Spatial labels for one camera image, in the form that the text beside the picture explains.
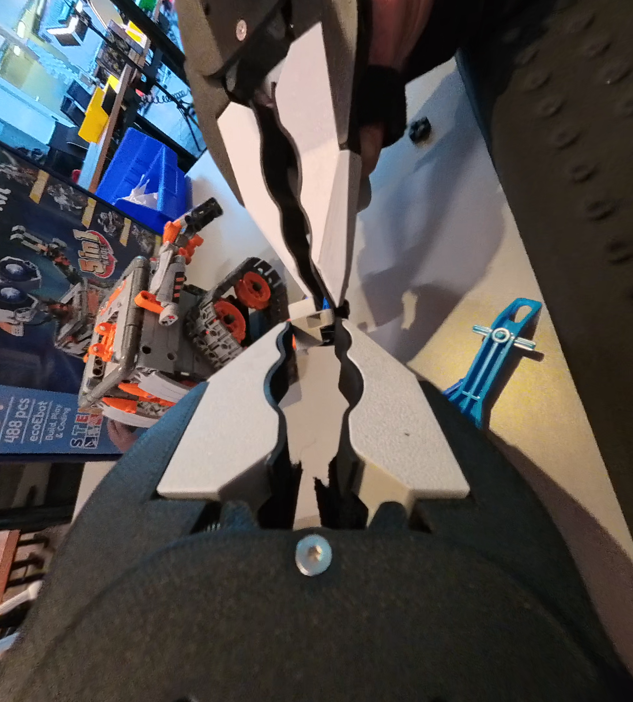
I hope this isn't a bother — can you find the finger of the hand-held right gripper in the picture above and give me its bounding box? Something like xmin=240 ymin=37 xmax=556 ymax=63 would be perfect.
xmin=214 ymin=77 xmax=328 ymax=308
xmin=264 ymin=20 xmax=372 ymax=321

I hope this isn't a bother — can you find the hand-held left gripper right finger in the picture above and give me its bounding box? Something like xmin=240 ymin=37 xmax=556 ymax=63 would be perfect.
xmin=336 ymin=322 xmax=473 ymax=507

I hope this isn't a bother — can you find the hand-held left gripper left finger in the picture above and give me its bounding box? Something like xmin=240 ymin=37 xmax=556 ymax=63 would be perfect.
xmin=158 ymin=322 xmax=297 ymax=505

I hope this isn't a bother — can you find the light grey connector piece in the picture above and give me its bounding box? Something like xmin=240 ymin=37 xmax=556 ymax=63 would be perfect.
xmin=287 ymin=288 xmax=347 ymax=347

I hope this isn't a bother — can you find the person's right hand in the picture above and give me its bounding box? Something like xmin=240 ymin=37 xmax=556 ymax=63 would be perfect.
xmin=361 ymin=0 xmax=460 ymax=176

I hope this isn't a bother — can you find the black metal shelf rack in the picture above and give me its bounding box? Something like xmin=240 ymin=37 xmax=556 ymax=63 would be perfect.
xmin=70 ymin=0 xmax=202 ymax=149

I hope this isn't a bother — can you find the blue plastic storage bin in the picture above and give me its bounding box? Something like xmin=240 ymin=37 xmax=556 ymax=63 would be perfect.
xmin=97 ymin=130 xmax=194 ymax=237

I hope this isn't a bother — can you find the blue plastic separator tool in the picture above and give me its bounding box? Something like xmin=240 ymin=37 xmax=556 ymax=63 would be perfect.
xmin=443 ymin=298 xmax=543 ymax=431

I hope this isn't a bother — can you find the grey orange tracked toy robot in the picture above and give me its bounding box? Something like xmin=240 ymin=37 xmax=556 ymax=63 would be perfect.
xmin=79 ymin=198 xmax=295 ymax=431

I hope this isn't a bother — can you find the yellow plastic bin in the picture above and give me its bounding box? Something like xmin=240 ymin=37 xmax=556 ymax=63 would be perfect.
xmin=75 ymin=86 xmax=116 ymax=143

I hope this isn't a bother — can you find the blue robot kit box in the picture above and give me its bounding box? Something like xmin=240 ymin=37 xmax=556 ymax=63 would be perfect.
xmin=0 ymin=137 xmax=158 ymax=461

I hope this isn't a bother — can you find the black dimpled mat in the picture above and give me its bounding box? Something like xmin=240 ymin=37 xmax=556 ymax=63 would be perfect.
xmin=454 ymin=0 xmax=633 ymax=659

